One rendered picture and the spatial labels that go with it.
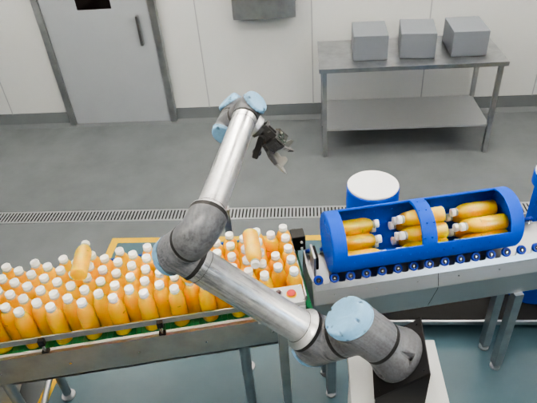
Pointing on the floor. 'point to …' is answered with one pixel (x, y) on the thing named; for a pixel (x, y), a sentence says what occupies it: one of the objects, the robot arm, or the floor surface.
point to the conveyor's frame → (134, 355)
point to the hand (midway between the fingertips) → (288, 163)
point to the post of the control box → (284, 369)
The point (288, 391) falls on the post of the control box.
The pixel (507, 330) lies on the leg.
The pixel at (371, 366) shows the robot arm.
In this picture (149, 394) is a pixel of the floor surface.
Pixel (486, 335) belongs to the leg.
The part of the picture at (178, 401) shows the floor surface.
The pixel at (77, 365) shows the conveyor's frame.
